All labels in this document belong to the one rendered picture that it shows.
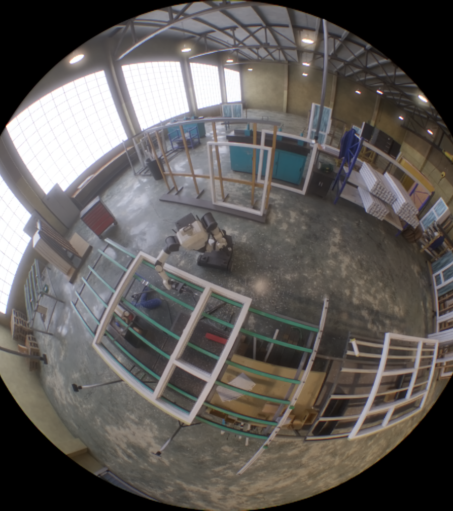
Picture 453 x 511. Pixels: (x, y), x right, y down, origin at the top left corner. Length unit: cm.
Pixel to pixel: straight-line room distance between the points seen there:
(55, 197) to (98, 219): 373
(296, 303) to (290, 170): 325
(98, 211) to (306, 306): 498
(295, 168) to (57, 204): 860
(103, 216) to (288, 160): 499
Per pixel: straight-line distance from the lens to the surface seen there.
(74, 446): 647
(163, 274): 165
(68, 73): 988
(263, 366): 176
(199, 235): 140
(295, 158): 415
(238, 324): 140
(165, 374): 163
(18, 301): 953
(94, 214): 444
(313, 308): 265
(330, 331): 279
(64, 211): 785
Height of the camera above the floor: 234
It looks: 60 degrees down
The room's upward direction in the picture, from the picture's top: 9 degrees counter-clockwise
